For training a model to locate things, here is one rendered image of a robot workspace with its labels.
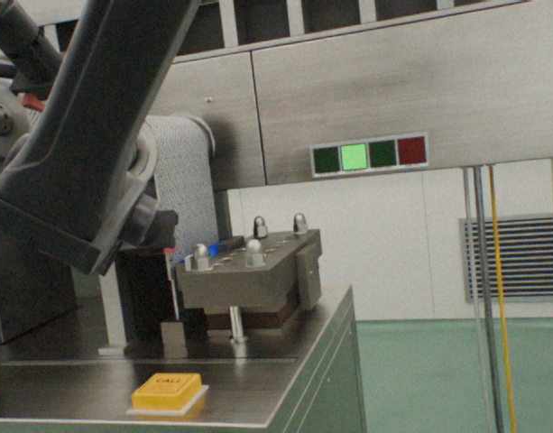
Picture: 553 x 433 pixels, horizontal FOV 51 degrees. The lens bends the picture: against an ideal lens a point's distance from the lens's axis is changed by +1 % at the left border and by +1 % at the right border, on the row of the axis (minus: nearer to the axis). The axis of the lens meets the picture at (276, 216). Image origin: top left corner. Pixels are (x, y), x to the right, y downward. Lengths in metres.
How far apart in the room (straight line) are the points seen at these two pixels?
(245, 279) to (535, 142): 0.63
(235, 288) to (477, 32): 0.68
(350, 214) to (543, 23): 2.54
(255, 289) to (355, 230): 2.73
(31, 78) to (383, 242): 2.99
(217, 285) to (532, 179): 2.82
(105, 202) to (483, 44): 0.99
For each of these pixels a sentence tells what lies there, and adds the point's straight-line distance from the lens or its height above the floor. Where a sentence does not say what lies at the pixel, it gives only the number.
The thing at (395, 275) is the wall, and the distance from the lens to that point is 3.68.
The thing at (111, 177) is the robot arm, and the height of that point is 1.22.
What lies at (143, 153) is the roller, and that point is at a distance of 1.02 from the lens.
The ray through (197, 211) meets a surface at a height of 1.12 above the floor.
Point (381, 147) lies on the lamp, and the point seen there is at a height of 1.20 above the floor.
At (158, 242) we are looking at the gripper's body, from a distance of 0.95.
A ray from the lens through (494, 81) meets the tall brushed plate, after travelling 1.23.
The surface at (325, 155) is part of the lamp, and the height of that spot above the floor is 1.20.
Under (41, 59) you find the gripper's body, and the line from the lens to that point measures 0.85.
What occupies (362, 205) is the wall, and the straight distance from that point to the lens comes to 3.61.
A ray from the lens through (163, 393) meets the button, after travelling 0.79.
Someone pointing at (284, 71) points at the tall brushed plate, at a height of 1.38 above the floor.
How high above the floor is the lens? 1.22
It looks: 7 degrees down
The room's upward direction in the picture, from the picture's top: 7 degrees counter-clockwise
